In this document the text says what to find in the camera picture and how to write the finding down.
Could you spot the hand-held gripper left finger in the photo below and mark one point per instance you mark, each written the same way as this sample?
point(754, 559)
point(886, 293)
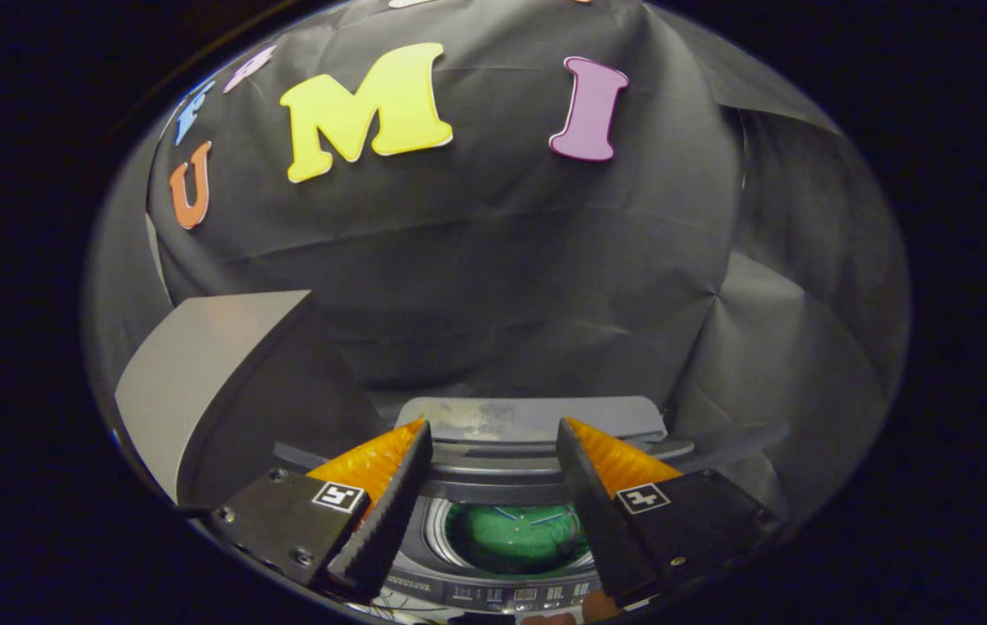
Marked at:
point(389, 512)

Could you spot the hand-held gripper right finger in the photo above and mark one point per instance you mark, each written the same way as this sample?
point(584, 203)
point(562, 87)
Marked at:
point(597, 521)

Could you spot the green polo shirt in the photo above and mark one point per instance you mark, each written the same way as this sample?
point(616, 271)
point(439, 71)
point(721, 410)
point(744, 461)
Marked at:
point(510, 542)

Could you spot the dark grey washing machine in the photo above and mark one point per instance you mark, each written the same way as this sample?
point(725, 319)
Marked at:
point(424, 583)

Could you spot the light grey cabinet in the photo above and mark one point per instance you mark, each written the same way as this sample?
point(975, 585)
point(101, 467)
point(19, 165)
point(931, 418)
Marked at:
point(189, 365)

